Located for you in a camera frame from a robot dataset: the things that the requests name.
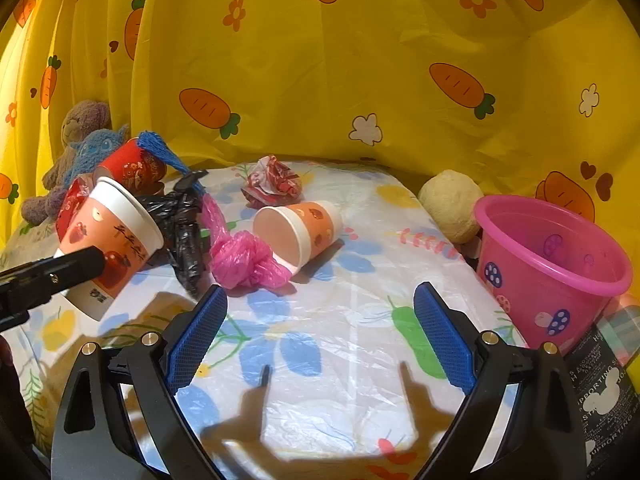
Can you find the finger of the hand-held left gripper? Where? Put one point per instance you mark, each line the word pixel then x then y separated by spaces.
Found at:
pixel 60 272

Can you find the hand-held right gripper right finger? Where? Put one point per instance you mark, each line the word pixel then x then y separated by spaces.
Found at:
pixel 440 332

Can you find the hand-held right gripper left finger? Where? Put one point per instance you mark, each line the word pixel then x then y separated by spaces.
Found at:
pixel 202 332

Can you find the red printed packet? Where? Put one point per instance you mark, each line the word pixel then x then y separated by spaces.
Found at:
pixel 72 205

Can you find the orange and white paper cup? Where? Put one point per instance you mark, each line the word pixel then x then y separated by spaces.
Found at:
pixel 310 225
pixel 120 230

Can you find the pink plastic bucket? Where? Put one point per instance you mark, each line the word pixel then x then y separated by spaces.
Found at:
pixel 520 280

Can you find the black plastic bag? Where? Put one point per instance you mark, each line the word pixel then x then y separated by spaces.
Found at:
pixel 182 230

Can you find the pink plastic bag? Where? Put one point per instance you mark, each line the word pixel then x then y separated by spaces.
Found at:
pixel 240 260

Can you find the floral plastic table cover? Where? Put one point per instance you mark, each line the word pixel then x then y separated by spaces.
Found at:
pixel 325 310

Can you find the red patterned paper cup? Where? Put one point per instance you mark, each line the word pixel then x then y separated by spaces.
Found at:
pixel 132 167

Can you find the beige plush ball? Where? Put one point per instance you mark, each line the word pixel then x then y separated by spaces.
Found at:
pixel 450 205

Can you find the blue plush monster toy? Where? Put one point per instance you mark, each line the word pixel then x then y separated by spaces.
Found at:
pixel 97 150

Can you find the blue knitted cloth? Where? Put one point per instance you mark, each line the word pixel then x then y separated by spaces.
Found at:
pixel 155 142

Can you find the crumpled red and white wrapper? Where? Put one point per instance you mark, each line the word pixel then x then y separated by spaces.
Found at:
pixel 272 180

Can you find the black printed bag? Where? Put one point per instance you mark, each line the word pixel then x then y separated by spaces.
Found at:
pixel 605 385

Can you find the pastel striped container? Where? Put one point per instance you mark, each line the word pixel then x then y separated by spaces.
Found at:
pixel 625 325

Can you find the yellow carrot print curtain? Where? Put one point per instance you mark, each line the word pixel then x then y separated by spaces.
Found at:
pixel 350 60

